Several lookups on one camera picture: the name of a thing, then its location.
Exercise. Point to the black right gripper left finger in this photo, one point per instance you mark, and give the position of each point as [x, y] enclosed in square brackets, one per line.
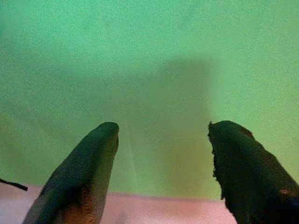
[77, 177]

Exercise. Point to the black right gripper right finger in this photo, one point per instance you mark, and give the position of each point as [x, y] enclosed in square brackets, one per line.
[247, 172]

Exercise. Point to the short black tape strip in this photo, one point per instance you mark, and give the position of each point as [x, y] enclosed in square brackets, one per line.
[14, 184]

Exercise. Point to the green paper backdrop sheet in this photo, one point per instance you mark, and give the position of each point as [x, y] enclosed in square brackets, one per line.
[149, 46]

